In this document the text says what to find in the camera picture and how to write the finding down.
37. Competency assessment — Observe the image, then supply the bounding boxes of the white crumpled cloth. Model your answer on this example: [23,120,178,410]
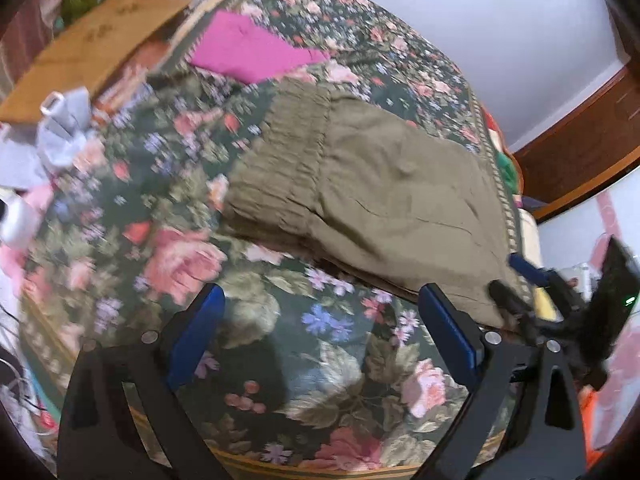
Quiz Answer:
[0,87,92,191]

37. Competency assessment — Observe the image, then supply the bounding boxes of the dark floral bedspread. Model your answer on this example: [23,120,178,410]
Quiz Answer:
[21,0,522,479]

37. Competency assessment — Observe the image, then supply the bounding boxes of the pink folded cloth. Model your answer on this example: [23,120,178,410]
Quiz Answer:
[189,11,330,84]

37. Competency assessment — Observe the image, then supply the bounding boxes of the wooden bedside board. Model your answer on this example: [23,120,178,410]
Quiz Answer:
[1,0,190,124]

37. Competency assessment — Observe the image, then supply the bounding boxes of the olive brown pants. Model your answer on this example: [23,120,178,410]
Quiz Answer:
[222,79,526,327]

